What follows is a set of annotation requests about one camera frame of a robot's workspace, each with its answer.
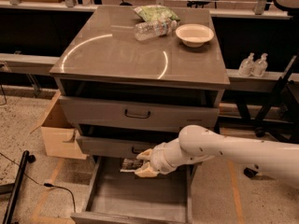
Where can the black office chair base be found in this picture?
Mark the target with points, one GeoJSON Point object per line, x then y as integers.
{"type": "Point", "coordinates": [249, 173]}

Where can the rxbar chocolate bar wrapper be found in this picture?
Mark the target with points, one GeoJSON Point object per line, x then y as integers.
{"type": "Point", "coordinates": [130, 165]}

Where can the cardboard box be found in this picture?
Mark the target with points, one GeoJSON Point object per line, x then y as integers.
{"type": "Point", "coordinates": [59, 136]}

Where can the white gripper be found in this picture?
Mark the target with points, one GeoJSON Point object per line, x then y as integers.
{"type": "Point", "coordinates": [158, 160]}

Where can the grey top drawer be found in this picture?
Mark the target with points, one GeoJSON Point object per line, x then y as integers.
{"type": "Point", "coordinates": [139, 116]}

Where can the grey drawer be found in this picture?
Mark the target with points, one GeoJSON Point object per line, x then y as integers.
{"type": "Point", "coordinates": [115, 197]}
{"type": "Point", "coordinates": [113, 148]}
{"type": "Point", "coordinates": [139, 116]}

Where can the left sanitizer pump bottle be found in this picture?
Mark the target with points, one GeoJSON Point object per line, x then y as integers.
{"type": "Point", "coordinates": [245, 66]}

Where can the clear plastic water bottle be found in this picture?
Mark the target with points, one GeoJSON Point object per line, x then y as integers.
{"type": "Point", "coordinates": [151, 29]}

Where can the grey bottom drawer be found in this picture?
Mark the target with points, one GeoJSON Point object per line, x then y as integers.
{"type": "Point", "coordinates": [115, 197]}

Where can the white paper bowl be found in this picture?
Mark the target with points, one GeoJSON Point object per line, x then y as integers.
{"type": "Point", "coordinates": [194, 35]}

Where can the grey middle drawer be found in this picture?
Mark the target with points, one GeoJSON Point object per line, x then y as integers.
{"type": "Point", "coordinates": [113, 148]}

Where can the black metal stand leg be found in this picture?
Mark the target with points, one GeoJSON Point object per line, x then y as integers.
{"type": "Point", "coordinates": [13, 189]}

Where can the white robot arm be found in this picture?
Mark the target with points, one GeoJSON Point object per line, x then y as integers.
{"type": "Point", "coordinates": [197, 144]}

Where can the green snack bag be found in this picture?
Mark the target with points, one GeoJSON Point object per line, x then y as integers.
{"type": "Point", "coordinates": [155, 12]}

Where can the grey drawer cabinet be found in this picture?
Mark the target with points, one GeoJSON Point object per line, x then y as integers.
{"type": "Point", "coordinates": [105, 61]}

